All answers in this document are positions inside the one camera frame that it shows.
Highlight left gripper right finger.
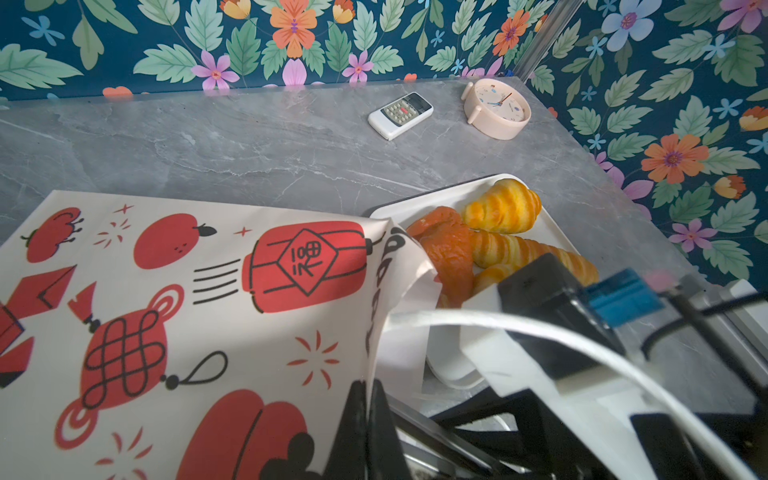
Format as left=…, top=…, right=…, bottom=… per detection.
left=367, top=379, right=412, bottom=480

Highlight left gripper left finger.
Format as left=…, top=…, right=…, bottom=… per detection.
left=322, top=381, right=367, bottom=480

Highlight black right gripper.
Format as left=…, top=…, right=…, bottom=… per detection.
left=389, top=386, right=768, bottom=480

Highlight long twisted fake bread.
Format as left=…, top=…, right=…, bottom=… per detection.
left=470, top=231, right=599, bottom=286

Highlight orange-brown fake pastry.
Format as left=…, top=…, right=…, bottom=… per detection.
left=406, top=206, right=474, bottom=309

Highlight white and red paper bag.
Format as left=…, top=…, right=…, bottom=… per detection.
left=1, top=191, right=439, bottom=479

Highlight yellow fake croissant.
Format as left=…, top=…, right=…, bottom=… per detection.
left=462, top=178, right=542, bottom=234

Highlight yellow ring fake bread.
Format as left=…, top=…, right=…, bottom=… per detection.
left=472, top=263, right=519, bottom=295

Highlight white rectangular tray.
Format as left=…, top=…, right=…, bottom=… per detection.
left=364, top=173, right=578, bottom=398

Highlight white remote control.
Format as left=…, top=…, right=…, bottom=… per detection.
left=367, top=92, right=434, bottom=141

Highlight pink round alarm clock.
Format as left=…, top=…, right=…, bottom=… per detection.
left=461, top=78, right=531, bottom=140

